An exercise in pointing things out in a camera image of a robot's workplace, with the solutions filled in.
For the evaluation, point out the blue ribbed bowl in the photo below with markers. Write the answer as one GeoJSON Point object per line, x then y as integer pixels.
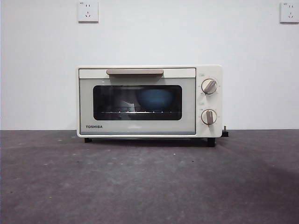
{"type": "Point", "coordinates": [155, 99]}

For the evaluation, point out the cream Toshiba toaster oven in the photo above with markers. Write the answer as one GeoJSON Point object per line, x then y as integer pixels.
{"type": "Point", "coordinates": [209, 102]}

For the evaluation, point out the black power plug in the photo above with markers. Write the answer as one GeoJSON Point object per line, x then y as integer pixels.
{"type": "Point", "coordinates": [225, 133]}

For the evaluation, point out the white wall power socket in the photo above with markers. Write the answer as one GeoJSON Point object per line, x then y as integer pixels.
{"type": "Point", "coordinates": [88, 11]}
{"type": "Point", "coordinates": [289, 12]}

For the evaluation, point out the beige oven control knob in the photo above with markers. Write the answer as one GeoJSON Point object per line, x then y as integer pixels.
{"type": "Point", "coordinates": [209, 116]}
{"type": "Point", "coordinates": [209, 86]}

